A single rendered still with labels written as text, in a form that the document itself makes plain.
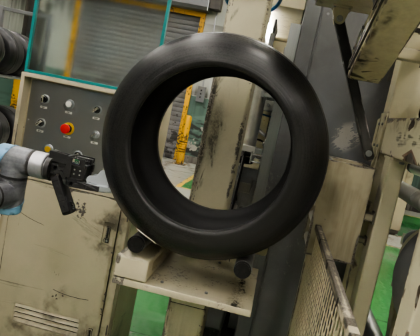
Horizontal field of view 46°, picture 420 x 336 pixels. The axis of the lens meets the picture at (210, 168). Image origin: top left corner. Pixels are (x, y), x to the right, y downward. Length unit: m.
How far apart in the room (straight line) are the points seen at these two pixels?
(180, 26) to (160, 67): 9.63
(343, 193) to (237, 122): 0.39
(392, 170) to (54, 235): 1.35
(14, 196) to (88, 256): 0.73
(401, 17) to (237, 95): 0.60
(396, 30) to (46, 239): 1.56
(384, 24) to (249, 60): 0.31
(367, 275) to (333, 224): 0.19
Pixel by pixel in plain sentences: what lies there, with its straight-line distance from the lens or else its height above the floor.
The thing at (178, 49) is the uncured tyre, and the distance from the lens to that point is 1.23.
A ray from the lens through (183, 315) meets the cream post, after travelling 1.74.
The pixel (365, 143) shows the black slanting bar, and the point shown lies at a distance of 1.54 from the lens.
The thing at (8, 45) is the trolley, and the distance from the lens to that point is 5.46.
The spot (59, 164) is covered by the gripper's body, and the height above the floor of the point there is 1.04.
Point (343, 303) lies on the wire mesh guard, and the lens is 0.92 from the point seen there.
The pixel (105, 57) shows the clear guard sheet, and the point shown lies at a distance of 2.08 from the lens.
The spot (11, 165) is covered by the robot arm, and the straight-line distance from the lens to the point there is 1.47.
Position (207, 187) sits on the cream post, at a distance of 1.62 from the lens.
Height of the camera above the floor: 1.29
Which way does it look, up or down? 7 degrees down
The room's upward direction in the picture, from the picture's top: 11 degrees clockwise
